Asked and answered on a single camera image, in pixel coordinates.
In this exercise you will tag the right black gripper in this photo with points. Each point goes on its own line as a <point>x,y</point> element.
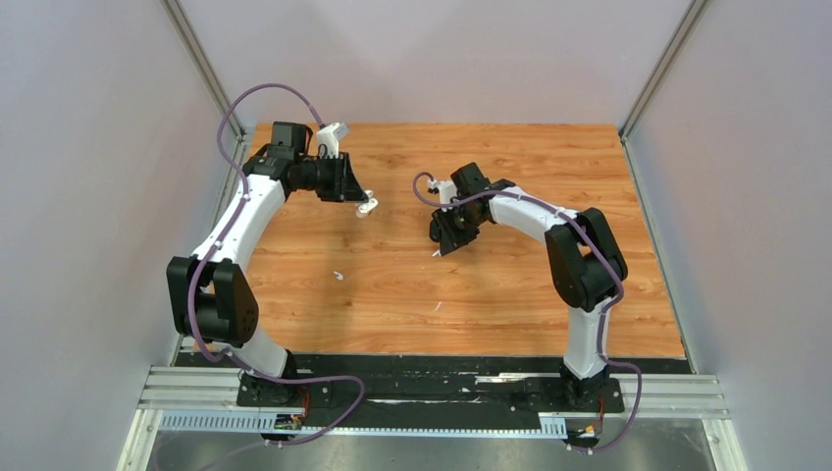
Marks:
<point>451,239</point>

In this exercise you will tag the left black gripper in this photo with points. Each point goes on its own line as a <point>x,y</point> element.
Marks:
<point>343,184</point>

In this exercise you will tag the white earbud charging case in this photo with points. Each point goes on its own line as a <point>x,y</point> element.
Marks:
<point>366,207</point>

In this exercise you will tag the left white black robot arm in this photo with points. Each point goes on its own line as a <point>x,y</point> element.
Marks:
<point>211,299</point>

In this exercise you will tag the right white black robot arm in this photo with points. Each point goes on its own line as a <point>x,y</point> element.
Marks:
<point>586,264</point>

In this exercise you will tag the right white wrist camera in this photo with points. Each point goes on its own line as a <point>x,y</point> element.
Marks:
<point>444,190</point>

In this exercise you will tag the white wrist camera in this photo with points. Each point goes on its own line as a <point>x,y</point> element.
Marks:
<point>329,138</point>
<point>444,190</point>

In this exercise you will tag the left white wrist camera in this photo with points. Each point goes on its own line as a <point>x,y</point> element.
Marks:
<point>329,138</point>

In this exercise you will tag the left aluminium frame post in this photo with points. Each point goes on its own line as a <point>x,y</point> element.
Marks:
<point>189,38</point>

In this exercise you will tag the aluminium frame post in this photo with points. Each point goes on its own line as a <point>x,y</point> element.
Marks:
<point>189,38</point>
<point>680,35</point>

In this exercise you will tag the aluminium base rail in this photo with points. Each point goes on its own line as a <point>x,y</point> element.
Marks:
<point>226,389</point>

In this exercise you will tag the right aluminium frame post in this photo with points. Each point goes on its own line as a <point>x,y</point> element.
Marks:
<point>680,35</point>

